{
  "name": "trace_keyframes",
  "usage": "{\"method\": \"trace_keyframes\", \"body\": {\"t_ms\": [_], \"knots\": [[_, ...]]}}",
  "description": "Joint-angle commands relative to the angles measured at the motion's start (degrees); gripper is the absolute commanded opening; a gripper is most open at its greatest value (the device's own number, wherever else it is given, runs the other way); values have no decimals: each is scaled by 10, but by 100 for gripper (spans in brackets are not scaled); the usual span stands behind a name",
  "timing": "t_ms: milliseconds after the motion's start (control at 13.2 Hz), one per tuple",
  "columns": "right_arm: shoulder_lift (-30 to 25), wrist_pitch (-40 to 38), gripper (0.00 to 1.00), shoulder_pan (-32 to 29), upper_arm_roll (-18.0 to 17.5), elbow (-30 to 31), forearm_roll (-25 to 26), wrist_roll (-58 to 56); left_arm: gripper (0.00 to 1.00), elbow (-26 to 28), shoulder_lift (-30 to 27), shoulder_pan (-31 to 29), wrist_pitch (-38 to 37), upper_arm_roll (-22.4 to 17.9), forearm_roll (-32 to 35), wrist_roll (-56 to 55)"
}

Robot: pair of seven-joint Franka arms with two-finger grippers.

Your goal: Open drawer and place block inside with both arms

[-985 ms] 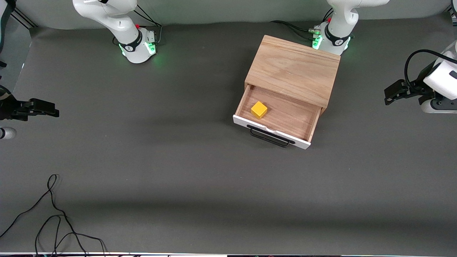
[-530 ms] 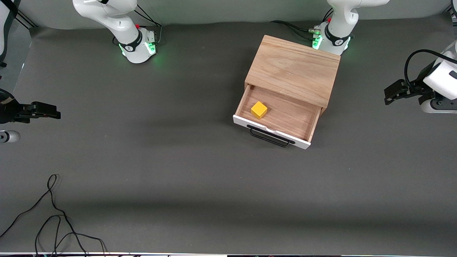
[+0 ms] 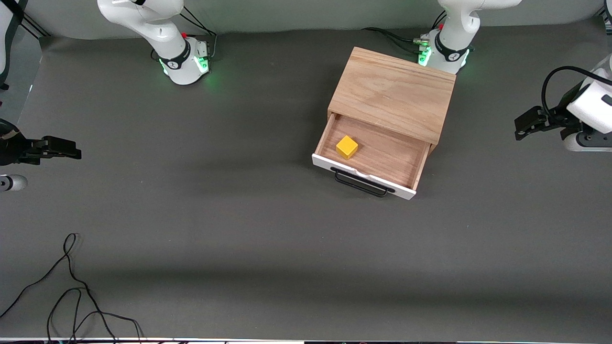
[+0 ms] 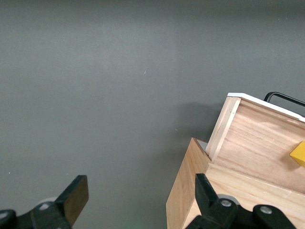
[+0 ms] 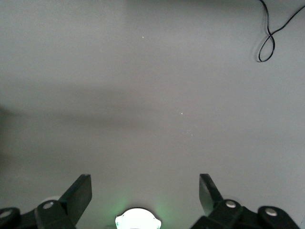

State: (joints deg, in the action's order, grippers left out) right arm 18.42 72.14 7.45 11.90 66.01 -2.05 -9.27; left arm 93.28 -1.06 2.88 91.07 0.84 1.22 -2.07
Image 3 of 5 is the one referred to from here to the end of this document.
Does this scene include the white-front drawer with black handle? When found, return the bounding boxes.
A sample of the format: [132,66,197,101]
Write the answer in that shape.
[312,113,434,201]

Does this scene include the yellow cube block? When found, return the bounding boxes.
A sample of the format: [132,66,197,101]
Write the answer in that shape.
[336,136,359,160]

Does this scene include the wooden drawer cabinet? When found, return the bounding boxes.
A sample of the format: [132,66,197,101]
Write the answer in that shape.
[328,46,457,154]

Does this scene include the aluminium frame rail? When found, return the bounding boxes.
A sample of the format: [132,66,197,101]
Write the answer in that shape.
[595,0,612,29]
[19,12,51,39]

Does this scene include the thin black loose cable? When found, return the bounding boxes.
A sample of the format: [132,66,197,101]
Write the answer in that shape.
[0,233,145,344]

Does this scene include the black left base cables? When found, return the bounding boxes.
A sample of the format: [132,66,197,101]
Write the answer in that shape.
[362,27,428,54]

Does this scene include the black base cables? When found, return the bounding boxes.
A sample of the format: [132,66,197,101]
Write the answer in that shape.
[179,7,219,62]
[362,27,428,54]

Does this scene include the black right base cables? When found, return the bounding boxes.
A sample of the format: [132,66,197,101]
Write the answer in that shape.
[179,7,219,62]

